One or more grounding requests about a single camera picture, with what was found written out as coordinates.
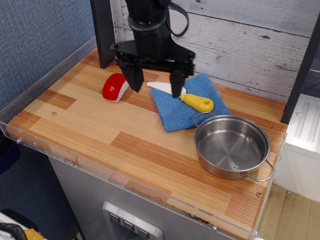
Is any white yellow toy knife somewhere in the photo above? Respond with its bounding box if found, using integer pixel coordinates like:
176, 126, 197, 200
146, 82, 214, 113

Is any dark grey right post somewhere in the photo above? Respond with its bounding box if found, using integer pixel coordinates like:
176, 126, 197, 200
280, 15, 320, 124

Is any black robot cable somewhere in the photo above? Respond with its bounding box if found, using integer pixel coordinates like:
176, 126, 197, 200
164, 0, 190, 38

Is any yellow object bottom left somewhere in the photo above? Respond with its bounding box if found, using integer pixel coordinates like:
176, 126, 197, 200
24, 228, 45, 240

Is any grey toy fridge cabinet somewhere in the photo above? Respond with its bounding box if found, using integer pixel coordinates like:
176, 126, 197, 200
49, 157, 228, 240

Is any dark grey left post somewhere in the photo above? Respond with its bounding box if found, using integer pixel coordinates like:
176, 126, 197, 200
90, 0, 115, 69

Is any red and white toy sushi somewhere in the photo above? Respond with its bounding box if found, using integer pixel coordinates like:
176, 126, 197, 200
102, 73, 129, 103

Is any stainless steel pot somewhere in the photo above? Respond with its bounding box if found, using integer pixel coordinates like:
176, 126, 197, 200
193, 113, 276, 182

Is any blue folded cloth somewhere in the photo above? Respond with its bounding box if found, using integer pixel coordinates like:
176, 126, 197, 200
150, 73, 230, 132

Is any white aluminium side cabinet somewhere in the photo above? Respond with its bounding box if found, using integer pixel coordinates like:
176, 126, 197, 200
273, 94, 320, 202

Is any dark grey post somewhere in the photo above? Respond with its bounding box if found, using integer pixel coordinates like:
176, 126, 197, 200
90, 0, 115, 69
280, 15, 320, 124

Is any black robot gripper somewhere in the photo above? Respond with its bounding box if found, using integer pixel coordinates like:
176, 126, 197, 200
111, 18, 195, 98

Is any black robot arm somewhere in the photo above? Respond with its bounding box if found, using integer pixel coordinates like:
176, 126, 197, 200
111, 0, 195, 98

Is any clear acrylic table guard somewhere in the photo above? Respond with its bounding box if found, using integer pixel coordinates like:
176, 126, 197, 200
0, 37, 288, 240

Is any silver dispenser button panel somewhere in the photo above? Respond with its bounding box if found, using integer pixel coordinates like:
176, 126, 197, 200
102, 201, 164, 240

